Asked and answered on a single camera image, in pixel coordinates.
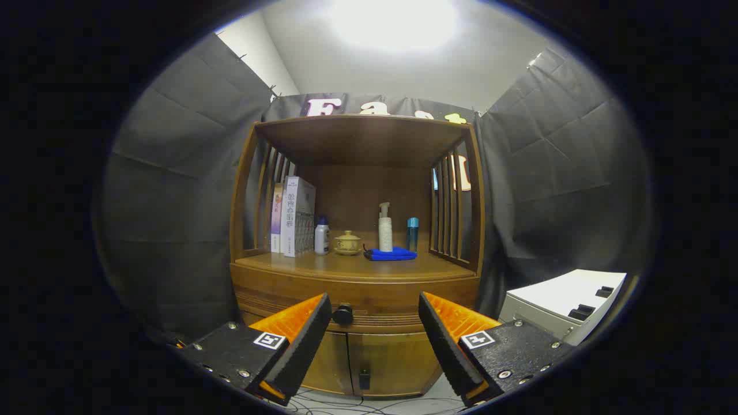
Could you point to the black cabinet door latch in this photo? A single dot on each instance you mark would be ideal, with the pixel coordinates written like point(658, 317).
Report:
point(364, 378)

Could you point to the white plastic box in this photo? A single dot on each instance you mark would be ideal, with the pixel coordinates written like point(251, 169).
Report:
point(553, 294)

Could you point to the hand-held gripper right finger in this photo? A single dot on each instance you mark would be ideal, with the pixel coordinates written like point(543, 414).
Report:
point(447, 346)

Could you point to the wooden countertop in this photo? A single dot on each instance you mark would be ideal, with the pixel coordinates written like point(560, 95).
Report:
point(346, 265)

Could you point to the yellow lidded teacup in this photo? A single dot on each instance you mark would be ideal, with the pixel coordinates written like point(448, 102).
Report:
point(348, 242)

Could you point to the wooden drawer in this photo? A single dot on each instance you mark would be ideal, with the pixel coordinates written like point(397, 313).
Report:
point(392, 297)

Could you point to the wooden cabinet door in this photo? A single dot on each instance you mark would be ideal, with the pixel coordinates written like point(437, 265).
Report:
point(334, 363)
point(398, 363)

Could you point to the thick white book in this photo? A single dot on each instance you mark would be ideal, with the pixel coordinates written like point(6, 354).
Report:
point(298, 219)

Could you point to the white pump bottle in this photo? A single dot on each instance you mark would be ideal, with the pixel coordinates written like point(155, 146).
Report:
point(385, 233)

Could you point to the white bottle with blue cap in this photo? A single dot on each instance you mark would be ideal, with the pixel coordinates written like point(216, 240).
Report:
point(322, 239)

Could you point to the wooden cabinet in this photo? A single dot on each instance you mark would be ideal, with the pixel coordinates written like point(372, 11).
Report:
point(369, 144)

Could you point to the folded blue cloth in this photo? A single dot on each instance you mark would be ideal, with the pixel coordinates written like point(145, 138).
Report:
point(392, 255)

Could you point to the clear blue bottle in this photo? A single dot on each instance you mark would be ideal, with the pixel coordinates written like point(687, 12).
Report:
point(413, 236)

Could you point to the thin purple book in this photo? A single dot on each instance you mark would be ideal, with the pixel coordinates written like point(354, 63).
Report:
point(277, 219)

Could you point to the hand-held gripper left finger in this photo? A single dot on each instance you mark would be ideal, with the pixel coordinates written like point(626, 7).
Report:
point(305, 340)

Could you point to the black drawer knob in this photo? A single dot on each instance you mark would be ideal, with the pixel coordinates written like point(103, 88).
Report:
point(343, 314)

